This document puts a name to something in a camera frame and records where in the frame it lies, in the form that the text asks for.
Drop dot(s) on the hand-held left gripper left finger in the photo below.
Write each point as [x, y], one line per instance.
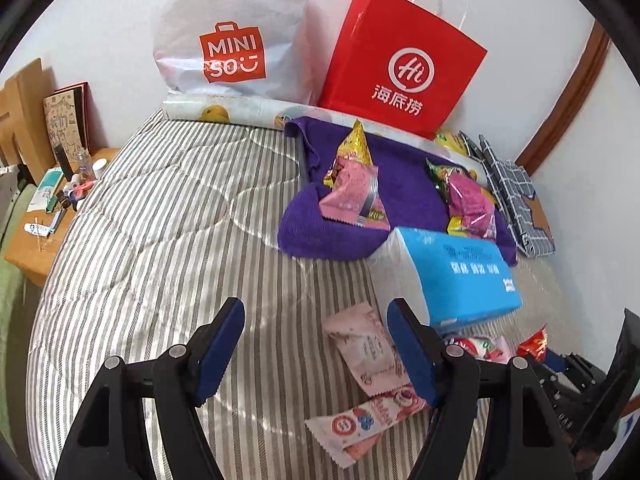
[220, 355]

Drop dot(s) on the yellow triangular snack packet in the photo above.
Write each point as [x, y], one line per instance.
[356, 145]

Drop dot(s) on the pale pink snack packet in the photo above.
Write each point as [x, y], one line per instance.
[365, 350]

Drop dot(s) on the white ointment tube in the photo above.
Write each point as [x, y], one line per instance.
[37, 228]

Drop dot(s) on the magenta snack packet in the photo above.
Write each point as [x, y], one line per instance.
[470, 205]

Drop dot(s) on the printed paper roll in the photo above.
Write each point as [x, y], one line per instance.
[215, 110]

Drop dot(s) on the kraft doodle notebook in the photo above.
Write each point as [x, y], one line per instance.
[62, 120]

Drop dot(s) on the red paper bag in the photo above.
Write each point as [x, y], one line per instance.
[400, 35]

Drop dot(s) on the small clear glass bottle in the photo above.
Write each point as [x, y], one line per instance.
[85, 160]

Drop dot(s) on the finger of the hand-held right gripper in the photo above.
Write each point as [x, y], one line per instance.
[575, 367]

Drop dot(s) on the brown wooden door frame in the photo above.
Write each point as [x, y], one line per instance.
[575, 90]

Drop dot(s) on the dark red book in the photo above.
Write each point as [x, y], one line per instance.
[85, 105]

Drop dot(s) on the yellow chips bag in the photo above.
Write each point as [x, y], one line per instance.
[450, 141]

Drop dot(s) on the pink lip balm tube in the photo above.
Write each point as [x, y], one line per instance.
[80, 187]

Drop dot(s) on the small white jar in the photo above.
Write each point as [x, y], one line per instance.
[100, 166]

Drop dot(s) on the pink clear-window snack packet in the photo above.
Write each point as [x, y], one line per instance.
[350, 195]

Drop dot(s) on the striped quilted mattress pad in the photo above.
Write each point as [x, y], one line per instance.
[150, 210]

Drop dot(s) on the blue tissue pack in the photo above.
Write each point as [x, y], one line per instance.
[450, 280]

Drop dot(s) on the red snack packet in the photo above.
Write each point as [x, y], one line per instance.
[532, 344]

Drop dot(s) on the pink-white strawberry snack packet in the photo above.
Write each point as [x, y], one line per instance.
[360, 422]

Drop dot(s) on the green blanket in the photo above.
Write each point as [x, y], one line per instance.
[10, 285]

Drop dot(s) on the black rectangular bottle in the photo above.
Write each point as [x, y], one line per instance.
[62, 155]

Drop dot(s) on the purple towel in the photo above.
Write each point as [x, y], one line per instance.
[400, 200]

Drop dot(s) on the wooden nightstand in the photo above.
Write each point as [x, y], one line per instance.
[30, 260]

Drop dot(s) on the white plastic shopping bag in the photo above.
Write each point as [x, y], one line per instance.
[235, 10]

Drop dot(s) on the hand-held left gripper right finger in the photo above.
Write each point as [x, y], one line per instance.
[410, 355]

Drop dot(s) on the grey checked cloth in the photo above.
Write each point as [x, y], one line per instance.
[515, 195]

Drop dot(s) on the green snack packet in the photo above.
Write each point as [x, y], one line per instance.
[439, 172]

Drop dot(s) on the green white box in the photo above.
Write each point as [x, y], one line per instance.
[45, 187]

